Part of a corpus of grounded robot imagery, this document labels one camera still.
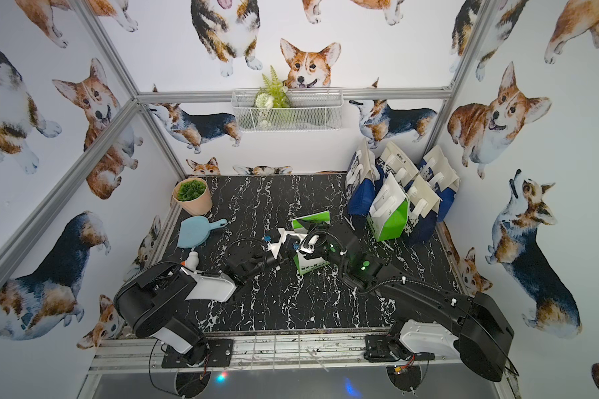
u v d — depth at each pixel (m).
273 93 0.82
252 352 0.75
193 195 1.02
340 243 0.52
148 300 0.46
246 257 0.66
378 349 0.73
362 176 0.94
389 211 0.84
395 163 0.97
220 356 0.73
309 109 0.93
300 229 0.73
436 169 0.97
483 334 0.40
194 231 1.02
